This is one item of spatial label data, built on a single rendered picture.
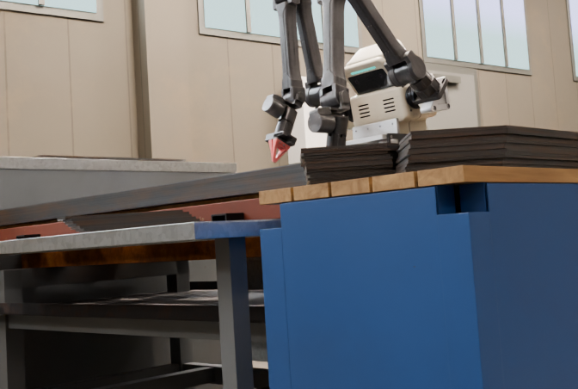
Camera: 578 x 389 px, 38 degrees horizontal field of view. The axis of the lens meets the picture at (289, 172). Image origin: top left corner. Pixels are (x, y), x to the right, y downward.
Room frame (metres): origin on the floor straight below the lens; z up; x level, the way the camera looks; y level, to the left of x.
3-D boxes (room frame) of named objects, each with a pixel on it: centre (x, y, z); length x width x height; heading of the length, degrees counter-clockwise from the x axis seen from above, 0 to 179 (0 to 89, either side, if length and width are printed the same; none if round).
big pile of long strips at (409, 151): (1.52, -0.37, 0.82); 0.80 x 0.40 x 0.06; 135
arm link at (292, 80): (2.97, -0.03, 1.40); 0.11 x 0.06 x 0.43; 39
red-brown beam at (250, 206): (2.19, 0.40, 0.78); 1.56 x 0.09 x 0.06; 45
